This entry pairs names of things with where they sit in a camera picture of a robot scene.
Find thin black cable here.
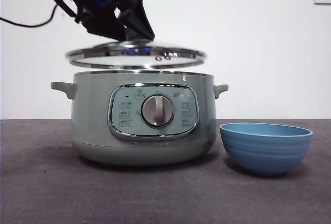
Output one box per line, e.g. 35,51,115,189
0,1,63,27

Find pale green electric steamer pot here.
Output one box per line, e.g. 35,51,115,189
50,70,230,168

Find glass lid with green knob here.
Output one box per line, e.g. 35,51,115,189
64,38,208,70

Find blue ribbed bowl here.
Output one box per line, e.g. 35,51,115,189
219,122,314,178

